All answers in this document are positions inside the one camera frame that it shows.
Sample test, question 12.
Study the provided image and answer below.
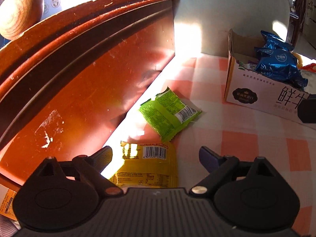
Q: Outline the yellow red-edged snack packet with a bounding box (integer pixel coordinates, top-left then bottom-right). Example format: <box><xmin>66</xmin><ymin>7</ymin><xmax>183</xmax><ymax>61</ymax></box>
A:
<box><xmin>109</xmin><ymin>141</ymin><xmax>179</xmax><ymax>188</ymax></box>

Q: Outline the purple snack packet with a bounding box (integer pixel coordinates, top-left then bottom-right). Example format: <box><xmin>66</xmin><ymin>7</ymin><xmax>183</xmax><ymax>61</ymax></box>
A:
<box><xmin>238</xmin><ymin>60</ymin><xmax>258</xmax><ymax>74</ymax></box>

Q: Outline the printed cardboard box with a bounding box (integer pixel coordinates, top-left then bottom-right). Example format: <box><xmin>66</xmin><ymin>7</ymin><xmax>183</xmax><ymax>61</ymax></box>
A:
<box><xmin>224</xmin><ymin>29</ymin><xmax>316</xmax><ymax>129</ymax></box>

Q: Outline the orange printed box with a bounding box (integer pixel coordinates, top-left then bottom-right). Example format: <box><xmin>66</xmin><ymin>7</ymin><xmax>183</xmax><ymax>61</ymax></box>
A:
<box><xmin>0</xmin><ymin>182</ymin><xmax>21</xmax><ymax>222</ymax></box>

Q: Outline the wooden ball finial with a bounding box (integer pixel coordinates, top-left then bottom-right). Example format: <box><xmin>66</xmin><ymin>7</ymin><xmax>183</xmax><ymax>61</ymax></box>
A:
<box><xmin>0</xmin><ymin>0</ymin><xmax>45</xmax><ymax>40</ymax></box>

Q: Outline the red wooden headboard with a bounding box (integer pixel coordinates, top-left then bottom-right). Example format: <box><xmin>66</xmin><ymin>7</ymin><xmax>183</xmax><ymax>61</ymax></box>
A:
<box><xmin>0</xmin><ymin>0</ymin><xmax>181</xmax><ymax>186</ymax></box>

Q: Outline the brown cardboard carton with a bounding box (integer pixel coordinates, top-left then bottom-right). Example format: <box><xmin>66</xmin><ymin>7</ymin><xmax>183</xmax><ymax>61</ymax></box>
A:
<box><xmin>302</xmin><ymin>0</ymin><xmax>316</xmax><ymax>43</ymax></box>

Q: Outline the dark blue snack packet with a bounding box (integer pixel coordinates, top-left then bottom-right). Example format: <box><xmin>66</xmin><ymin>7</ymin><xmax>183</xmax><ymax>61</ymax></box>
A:
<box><xmin>254</xmin><ymin>46</ymin><xmax>280</xmax><ymax>60</ymax></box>
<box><xmin>255</xmin><ymin>52</ymin><xmax>308</xmax><ymax>90</ymax></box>
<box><xmin>260</xmin><ymin>30</ymin><xmax>295</xmax><ymax>51</ymax></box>

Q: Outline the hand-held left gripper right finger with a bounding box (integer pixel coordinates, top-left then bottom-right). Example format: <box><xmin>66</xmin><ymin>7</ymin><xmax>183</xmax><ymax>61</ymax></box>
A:
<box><xmin>190</xmin><ymin>146</ymin><xmax>284</xmax><ymax>195</ymax></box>

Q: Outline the dark wooden chair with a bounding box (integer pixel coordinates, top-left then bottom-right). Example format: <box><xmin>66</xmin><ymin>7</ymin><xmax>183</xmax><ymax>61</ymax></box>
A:
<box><xmin>287</xmin><ymin>0</ymin><xmax>307</xmax><ymax>48</ymax></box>

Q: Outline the yellow waffle snack packet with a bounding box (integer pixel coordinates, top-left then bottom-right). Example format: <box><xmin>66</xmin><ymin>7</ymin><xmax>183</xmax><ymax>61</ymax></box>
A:
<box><xmin>293</xmin><ymin>53</ymin><xmax>304</xmax><ymax>68</ymax></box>

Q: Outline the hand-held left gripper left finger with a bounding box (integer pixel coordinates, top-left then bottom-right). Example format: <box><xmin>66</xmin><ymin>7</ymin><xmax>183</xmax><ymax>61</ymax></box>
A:
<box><xmin>31</xmin><ymin>146</ymin><xmax>124</xmax><ymax>195</ymax></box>

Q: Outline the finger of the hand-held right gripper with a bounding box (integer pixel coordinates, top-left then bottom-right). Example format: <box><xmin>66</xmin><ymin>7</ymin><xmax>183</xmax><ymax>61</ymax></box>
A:
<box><xmin>297</xmin><ymin>98</ymin><xmax>316</xmax><ymax>124</ymax></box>

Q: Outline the green snack packet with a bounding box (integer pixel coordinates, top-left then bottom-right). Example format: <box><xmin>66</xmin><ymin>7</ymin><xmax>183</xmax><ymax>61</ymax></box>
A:
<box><xmin>139</xmin><ymin>87</ymin><xmax>203</xmax><ymax>143</ymax></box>

